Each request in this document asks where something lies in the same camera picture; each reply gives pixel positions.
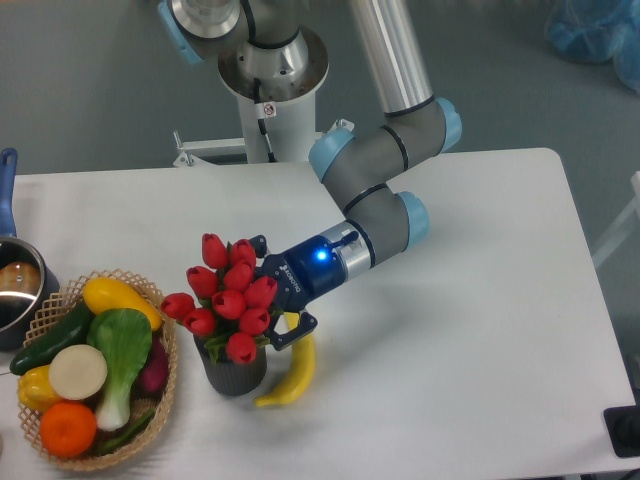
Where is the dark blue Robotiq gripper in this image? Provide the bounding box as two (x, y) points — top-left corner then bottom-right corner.
(249, 221), (376, 350)

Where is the red tulip bouquet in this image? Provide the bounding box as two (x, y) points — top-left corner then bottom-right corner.
(161, 233), (278, 365)

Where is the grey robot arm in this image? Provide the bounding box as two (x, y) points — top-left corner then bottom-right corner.
(158, 1), (462, 350)

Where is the dark grey ribbed vase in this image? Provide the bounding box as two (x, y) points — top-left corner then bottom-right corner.
(193, 336), (267, 397)

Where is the yellow toy banana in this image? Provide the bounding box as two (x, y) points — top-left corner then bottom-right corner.
(253, 333), (316, 408)

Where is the purple toy sweet potato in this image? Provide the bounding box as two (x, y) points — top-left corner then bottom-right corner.
(137, 337), (169, 395)

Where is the green toy bok choy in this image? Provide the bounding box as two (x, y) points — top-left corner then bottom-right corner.
(87, 308), (152, 432)

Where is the yellow toy squash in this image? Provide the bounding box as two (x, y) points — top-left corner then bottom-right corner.
(82, 277), (163, 331)

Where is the green toy bean pod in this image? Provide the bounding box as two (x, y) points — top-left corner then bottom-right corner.
(93, 409), (155, 456)

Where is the woven wicker basket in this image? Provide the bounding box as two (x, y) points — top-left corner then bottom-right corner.
(18, 270), (178, 472)

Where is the green toy cucumber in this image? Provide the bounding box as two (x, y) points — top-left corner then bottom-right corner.
(9, 301), (95, 376)

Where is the orange toy orange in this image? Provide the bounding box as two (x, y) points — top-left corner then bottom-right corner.
(39, 402), (97, 458)

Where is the yellow toy bell pepper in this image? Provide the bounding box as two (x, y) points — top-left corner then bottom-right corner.
(18, 365), (62, 413)

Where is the black device at table edge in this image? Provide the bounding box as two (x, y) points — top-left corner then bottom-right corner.
(603, 405), (639, 458)

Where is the blue plastic bag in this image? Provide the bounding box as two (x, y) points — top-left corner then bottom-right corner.
(544, 1), (639, 93)

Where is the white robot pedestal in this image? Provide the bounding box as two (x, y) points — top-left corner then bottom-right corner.
(172, 24), (351, 169)

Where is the blue handled saucepan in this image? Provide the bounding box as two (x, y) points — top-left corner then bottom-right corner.
(1, 148), (59, 352)

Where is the white frame at right edge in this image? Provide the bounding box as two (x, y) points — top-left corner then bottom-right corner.
(591, 172), (639, 269)

